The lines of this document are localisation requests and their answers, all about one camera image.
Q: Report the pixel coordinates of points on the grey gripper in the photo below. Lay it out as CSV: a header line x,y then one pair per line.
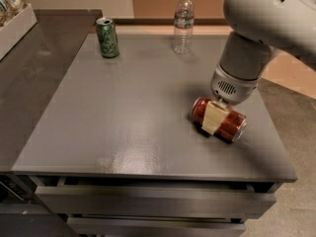
x,y
231,85

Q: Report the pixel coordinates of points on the red Coca-Cola can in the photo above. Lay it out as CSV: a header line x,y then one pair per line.
x,y
231,129

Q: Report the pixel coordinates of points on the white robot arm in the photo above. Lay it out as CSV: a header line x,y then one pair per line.
x,y
260,30

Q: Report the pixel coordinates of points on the green soda can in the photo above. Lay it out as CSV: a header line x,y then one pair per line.
x,y
107,37

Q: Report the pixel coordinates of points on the upper grey drawer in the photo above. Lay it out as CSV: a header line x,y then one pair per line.
x,y
175,199

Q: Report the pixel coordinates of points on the grey drawer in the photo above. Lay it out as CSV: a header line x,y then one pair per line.
x,y
153,228
175,199

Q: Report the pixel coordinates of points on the clear plastic water bottle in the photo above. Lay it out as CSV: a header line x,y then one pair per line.
x,y
184,19

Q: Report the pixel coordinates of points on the grey drawer cabinet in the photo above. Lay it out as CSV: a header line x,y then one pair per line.
x,y
127,120

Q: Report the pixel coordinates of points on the lower grey drawer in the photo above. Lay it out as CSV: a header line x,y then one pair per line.
x,y
153,228

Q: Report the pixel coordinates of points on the white snack box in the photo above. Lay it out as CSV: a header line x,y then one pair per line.
x,y
19,26

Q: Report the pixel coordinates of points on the snack bags in box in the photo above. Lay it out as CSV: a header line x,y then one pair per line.
x,y
9,9

